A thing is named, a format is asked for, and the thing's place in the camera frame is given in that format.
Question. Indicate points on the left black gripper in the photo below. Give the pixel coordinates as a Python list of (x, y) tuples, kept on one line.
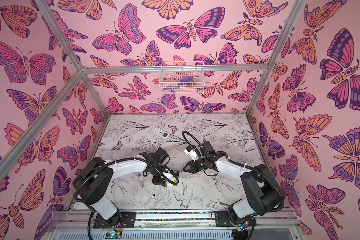
[(160, 181)]

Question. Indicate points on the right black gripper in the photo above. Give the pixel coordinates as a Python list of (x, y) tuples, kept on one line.
[(193, 165)]

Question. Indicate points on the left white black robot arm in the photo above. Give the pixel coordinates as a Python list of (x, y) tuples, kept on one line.
[(93, 181)]

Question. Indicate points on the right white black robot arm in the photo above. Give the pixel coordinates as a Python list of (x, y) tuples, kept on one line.
[(263, 193)]

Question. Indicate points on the purple item in basket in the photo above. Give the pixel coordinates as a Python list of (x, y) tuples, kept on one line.
[(186, 80)]

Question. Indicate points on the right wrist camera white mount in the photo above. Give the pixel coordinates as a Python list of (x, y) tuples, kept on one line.
[(193, 153)]

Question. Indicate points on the white wire basket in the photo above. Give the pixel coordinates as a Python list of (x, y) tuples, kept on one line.
[(182, 77)]

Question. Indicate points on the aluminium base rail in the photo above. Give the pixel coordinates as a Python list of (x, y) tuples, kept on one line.
[(175, 225)]

